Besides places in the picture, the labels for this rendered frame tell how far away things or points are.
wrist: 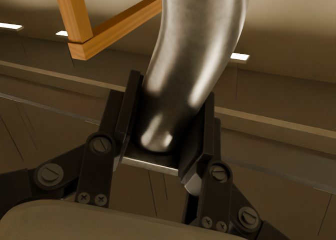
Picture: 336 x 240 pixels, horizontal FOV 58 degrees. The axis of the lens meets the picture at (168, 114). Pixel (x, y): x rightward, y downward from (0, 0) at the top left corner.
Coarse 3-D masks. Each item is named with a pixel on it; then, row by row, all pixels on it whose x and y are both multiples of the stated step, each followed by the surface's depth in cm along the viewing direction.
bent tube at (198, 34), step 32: (192, 0) 9; (224, 0) 9; (160, 32) 11; (192, 32) 10; (224, 32) 10; (160, 64) 12; (192, 64) 11; (224, 64) 12; (160, 96) 13; (192, 96) 12; (160, 128) 14; (128, 160) 16; (160, 160) 16
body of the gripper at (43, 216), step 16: (16, 208) 10; (32, 208) 10; (48, 208) 10; (64, 208) 10; (80, 208) 10; (96, 208) 10; (0, 224) 9; (16, 224) 9; (32, 224) 9; (48, 224) 9; (64, 224) 9; (80, 224) 10; (96, 224) 10; (112, 224) 10; (128, 224) 10; (144, 224) 10; (160, 224) 10; (176, 224) 11
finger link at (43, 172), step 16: (128, 80) 14; (112, 96) 15; (128, 96) 14; (112, 112) 14; (128, 112) 13; (112, 128) 13; (128, 128) 13; (48, 160) 12; (64, 160) 12; (80, 160) 12; (48, 176) 11; (64, 176) 12; (48, 192) 11
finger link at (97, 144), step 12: (96, 132) 12; (96, 144) 12; (108, 144) 13; (84, 156) 12; (96, 156) 12; (108, 156) 12; (84, 168) 11; (96, 168) 12; (108, 168) 12; (84, 180) 11; (96, 180) 11; (108, 180) 11; (84, 192) 11; (96, 192) 11; (108, 192) 11; (96, 204) 11; (108, 204) 11
